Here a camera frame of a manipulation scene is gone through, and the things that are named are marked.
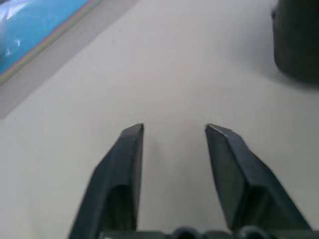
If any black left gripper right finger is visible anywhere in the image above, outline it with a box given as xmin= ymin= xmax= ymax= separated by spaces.
xmin=204 ymin=123 xmax=313 ymax=233

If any blue paper pack in plastic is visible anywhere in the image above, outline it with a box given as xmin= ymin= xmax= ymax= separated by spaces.
xmin=0 ymin=0 xmax=102 ymax=86

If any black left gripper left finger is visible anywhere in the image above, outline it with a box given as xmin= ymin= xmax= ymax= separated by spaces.
xmin=68 ymin=122 xmax=145 ymax=239

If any black plastic tool case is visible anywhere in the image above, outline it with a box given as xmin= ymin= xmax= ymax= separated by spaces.
xmin=271 ymin=0 xmax=319 ymax=87

